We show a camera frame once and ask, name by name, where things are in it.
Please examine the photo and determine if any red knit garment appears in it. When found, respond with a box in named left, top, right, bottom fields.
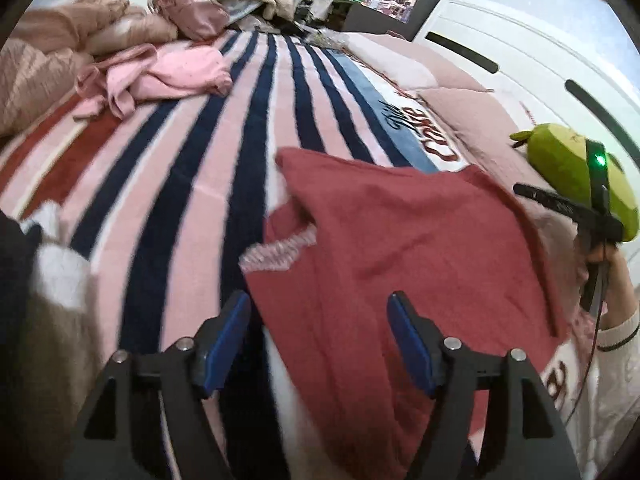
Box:
left=240, top=148, right=567, bottom=479

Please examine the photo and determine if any person right hand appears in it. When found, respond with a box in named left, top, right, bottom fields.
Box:
left=586, top=244, right=638, bottom=330

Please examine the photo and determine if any green avocado plush toy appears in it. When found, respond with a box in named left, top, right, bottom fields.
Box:
left=510, top=124, right=639, bottom=242

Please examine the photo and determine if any pink knit pillow near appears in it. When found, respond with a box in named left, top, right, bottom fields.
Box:
left=420, top=88, right=580, bottom=322

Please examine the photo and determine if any white bed headboard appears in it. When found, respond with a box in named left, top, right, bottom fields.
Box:
left=413, top=0, right=639, bottom=186

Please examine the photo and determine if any striped bed blanket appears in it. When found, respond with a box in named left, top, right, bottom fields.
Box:
left=0, top=29, right=471, bottom=480

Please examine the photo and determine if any pink white pillow far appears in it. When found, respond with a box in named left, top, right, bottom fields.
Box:
left=341, top=32, right=487, bottom=94

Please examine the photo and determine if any pink small garment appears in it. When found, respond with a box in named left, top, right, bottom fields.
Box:
left=73, top=44, right=233, bottom=120

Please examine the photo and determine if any beige rumpled duvet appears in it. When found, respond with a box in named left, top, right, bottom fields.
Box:
left=1, top=0, right=178, bottom=136

